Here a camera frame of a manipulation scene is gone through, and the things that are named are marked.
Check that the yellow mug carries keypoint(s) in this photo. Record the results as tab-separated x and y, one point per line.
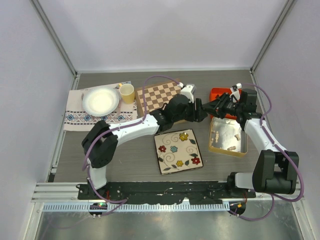
127	93

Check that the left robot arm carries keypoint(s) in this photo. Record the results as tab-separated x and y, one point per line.
101	142

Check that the light chess pieces pile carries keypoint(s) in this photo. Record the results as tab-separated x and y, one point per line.
214	137

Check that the wooden chessboard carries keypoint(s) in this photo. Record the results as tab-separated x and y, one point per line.
160	102

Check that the orange plastic box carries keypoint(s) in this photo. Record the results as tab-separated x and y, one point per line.
219	91

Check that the white round bowl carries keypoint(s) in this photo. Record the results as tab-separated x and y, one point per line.
100	101

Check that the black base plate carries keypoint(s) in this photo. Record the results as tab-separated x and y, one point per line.
164	192

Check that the white slotted cable duct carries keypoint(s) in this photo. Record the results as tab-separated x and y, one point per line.
99	207

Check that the floral square plate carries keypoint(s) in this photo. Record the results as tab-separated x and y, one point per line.
177	151

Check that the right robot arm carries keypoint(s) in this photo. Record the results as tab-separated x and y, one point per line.
275	171

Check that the patterned placemat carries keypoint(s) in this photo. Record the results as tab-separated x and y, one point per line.
76	119

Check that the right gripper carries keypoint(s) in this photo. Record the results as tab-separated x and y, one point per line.
215	107

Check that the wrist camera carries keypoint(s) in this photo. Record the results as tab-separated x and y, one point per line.
188	91
236	92

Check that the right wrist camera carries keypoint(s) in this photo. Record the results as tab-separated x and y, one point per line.
236	92

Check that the light piece lying tin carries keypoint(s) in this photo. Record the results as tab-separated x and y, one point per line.
237	137
232	148

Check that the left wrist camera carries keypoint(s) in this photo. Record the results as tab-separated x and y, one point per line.
188	91

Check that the light piece lying tin bottom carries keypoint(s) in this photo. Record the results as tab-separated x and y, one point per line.
232	148

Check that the gold metal tin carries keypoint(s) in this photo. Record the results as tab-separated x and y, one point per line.
228	128

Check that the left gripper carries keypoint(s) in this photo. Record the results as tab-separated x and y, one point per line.
198	115

